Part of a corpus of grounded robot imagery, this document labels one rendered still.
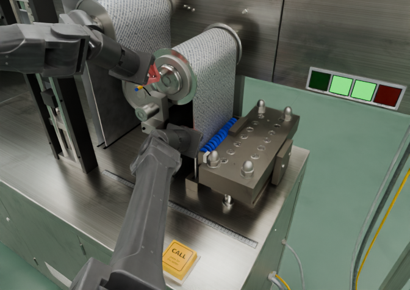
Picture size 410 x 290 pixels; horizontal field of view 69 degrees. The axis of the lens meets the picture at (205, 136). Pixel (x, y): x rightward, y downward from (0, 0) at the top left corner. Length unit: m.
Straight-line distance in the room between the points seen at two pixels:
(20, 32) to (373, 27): 0.77
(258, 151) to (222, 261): 0.31
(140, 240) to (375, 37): 0.75
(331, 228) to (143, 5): 1.71
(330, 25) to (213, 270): 0.69
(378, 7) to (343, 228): 1.53
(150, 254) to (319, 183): 2.09
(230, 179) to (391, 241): 1.57
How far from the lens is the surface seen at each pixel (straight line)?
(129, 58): 0.63
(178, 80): 0.73
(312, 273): 1.90
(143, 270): 0.34
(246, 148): 0.89
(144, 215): 0.41
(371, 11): 0.90
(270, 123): 1.01
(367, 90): 0.95
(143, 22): 0.93
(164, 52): 0.75
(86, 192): 0.99
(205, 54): 0.80
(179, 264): 0.76
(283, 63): 0.98
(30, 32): 0.55
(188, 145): 0.75
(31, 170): 1.15
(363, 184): 2.51
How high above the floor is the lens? 1.57
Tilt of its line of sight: 36 degrees down
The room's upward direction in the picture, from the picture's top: straight up
